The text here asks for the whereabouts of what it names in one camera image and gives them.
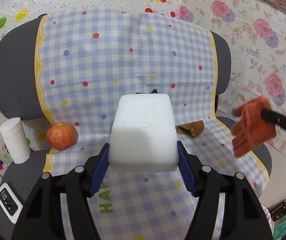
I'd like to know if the orange knit glove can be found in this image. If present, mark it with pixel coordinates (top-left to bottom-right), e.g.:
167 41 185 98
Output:
231 96 276 158

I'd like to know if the white foam block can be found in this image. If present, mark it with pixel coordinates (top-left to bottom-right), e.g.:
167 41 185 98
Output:
108 94 179 172

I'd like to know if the brown leather pouch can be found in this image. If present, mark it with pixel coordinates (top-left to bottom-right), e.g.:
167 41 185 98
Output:
176 120 204 138

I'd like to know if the red apple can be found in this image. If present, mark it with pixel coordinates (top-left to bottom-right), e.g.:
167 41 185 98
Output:
47 122 78 151

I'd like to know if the black tool on floor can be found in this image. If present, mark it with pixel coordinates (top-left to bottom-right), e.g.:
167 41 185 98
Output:
268 200 286 222

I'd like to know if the teal candy wrapper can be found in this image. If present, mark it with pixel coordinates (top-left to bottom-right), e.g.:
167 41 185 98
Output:
136 89 158 94

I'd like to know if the white paper roll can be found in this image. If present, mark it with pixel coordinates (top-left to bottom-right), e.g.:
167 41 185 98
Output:
0 117 31 164

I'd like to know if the white digital timer device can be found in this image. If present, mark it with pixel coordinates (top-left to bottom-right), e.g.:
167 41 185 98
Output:
0 183 23 224

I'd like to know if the teal paper bag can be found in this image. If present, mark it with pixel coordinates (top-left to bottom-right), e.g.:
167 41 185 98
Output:
274 216 286 240

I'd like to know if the blue checkered dotted cloth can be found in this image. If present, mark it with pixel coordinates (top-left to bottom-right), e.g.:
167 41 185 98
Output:
35 9 269 239

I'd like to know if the dark grey office chair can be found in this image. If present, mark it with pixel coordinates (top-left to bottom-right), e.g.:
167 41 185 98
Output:
0 17 272 239

